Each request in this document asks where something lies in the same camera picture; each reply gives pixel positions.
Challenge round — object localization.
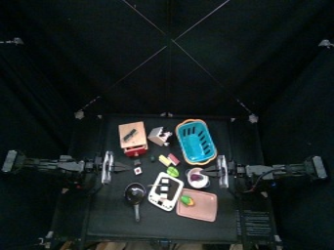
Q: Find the green yellow toy vegetable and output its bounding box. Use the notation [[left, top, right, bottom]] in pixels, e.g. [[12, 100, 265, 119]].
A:
[[181, 194, 195, 207]]

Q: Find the white toy house box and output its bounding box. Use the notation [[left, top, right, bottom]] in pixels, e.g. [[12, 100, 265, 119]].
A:
[[146, 126, 174, 147]]

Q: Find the blue basket with orange rim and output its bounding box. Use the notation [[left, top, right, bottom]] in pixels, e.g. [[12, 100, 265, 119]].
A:
[[175, 118, 218, 166]]

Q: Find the black toy frying pan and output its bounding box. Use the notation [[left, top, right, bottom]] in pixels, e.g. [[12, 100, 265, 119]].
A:
[[124, 182, 147, 224]]

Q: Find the green toy lime slice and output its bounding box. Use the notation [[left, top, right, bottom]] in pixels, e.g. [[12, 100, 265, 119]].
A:
[[166, 166, 181, 179]]

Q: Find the pink toy block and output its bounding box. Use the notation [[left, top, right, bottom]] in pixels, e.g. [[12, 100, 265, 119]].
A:
[[167, 152, 182, 167]]

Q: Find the yellow toy block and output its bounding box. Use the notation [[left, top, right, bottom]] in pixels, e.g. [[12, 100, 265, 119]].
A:
[[158, 154, 174, 168]]

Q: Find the white toy stove tray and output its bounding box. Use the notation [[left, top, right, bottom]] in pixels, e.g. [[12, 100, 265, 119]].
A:
[[146, 171, 186, 213]]

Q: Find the white bowl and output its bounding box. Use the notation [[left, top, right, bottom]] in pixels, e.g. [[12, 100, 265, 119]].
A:
[[186, 167, 211, 189]]

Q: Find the pink cutting board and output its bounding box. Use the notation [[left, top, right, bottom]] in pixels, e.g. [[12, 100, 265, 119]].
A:
[[175, 187, 219, 224]]

